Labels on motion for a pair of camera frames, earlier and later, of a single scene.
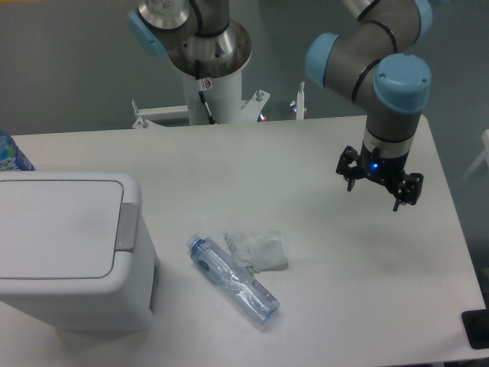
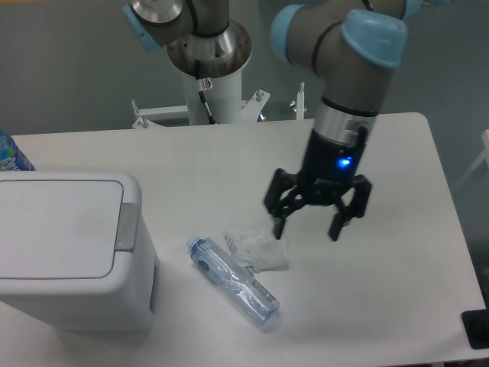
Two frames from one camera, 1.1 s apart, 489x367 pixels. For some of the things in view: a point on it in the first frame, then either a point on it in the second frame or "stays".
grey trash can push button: x=127 y=227 stays
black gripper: x=387 y=169 -> x=331 y=166
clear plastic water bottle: x=232 y=280 stays
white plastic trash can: x=76 y=251 stays
